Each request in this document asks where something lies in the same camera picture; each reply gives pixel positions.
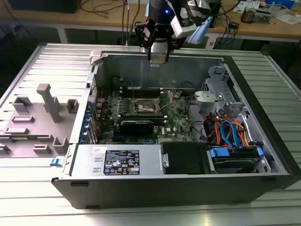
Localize copper coil transformer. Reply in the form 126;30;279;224
241;7;256;23

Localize thin red wire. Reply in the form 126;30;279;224
90;84;105;101

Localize black wire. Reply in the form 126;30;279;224
176;81;209;143

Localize grey plastic parts rack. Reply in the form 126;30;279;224
0;83;79;158

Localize grey electronic device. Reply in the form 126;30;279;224
255;9;271;24

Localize white paper sheets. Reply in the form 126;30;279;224
275;13;301;25

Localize wooden desk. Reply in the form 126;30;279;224
206;0;301;43
0;0;148;44

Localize black tower box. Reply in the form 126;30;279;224
209;2;222;28

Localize red orange wire bundle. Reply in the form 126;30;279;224
202;113;223;144

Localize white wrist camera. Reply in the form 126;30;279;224
170;14;197;39

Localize blue data wire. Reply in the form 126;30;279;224
220;120;243;149

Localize CPU socket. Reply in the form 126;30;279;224
134;97;156;116

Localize large black box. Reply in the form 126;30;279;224
9;0;82;14

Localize black open PC case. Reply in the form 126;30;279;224
51;50;301;210

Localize orange power wire bundle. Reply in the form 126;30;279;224
235;120;254;148

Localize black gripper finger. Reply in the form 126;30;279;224
134;21;155;61
165;30;187;63

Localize black graphics card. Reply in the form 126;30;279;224
119;119;155;137

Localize black RAM slot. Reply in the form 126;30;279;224
119;113;165;119
119;117;168;124
119;86;164;92
119;91;164;97

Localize hard disk in blue carrier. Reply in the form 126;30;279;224
206;145;264;174

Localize silver power supply unit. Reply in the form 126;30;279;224
70;144;165;177

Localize silver metal drive cage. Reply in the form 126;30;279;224
201;65;250;118

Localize green motherboard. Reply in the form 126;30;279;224
95;88;203;145

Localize white labelled box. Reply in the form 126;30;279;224
207;35;218;49

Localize silver CPU plate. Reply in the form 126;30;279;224
150;53;167;66

